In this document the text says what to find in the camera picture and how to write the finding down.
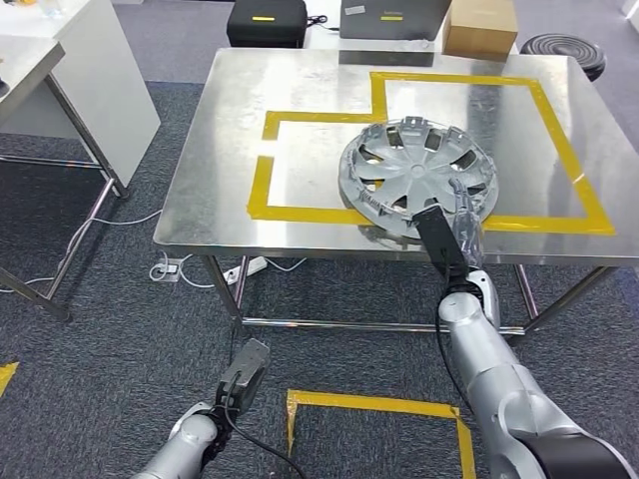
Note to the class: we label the white power strip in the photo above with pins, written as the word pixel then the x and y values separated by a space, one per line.
pixel 167 270
pixel 247 268

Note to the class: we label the brown cardboard box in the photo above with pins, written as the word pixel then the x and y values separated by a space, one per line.
pixel 482 26

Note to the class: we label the black case with yellow mark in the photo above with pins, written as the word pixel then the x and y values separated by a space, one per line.
pixel 267 30

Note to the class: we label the small yellow tape rectangle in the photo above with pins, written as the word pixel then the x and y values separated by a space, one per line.
pixel 259 185

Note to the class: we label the yellow floor tape frame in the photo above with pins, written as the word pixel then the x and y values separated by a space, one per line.
pixel 6 373
pixel 359 401

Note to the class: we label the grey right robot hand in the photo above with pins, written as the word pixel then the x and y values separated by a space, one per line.
pixel 469 231

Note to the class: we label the black round stool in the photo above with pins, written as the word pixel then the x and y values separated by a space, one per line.
pixel 564 49

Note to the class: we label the large yellow tape rectangle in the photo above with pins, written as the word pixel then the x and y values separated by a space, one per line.
pixel 549 225

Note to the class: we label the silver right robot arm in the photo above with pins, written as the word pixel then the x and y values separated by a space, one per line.
pixel 499 383

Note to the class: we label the grey plastic wheel cover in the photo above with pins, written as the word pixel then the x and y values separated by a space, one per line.
pixel 414 172

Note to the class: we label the grey case with yellow mark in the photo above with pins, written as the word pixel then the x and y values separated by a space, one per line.
pixel 394 26

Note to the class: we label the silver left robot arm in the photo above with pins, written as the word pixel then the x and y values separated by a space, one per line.
pixel 182 449

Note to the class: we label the stainless steel workbench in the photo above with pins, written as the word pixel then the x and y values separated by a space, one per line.
pixel 214 165

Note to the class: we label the white table with steel legs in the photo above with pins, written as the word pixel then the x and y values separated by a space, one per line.
pixel 115 86

